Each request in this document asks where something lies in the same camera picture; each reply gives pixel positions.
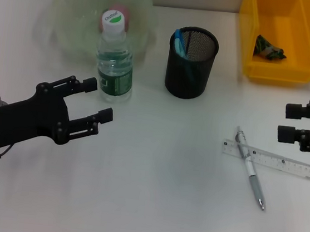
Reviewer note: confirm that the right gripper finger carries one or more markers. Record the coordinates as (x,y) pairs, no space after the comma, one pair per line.
(294,111)
(287,135)

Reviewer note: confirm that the clear plastic ruler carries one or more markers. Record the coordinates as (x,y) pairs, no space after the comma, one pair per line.
(278,162)

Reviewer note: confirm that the green plastic wrapper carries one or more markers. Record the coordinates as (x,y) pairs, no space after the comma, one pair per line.
(269,49)

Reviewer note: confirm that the water bottle green label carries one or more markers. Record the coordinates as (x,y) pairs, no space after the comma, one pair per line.
(115,69)

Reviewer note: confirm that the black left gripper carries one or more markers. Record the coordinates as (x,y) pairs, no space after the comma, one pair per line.
(22,123)

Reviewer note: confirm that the black mesh pen holder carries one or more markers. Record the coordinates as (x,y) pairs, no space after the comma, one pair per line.
(192,81)

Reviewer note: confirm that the yellow plastic bin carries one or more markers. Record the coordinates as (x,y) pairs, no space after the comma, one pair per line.
(283,69)

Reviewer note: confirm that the translucent green fruit plate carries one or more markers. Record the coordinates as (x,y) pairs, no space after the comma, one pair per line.
(75,28)

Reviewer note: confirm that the white grey pen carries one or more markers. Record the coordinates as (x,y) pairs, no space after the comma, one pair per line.
(252,172)

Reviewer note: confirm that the blue scissors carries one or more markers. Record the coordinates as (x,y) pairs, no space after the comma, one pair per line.
(179,46)

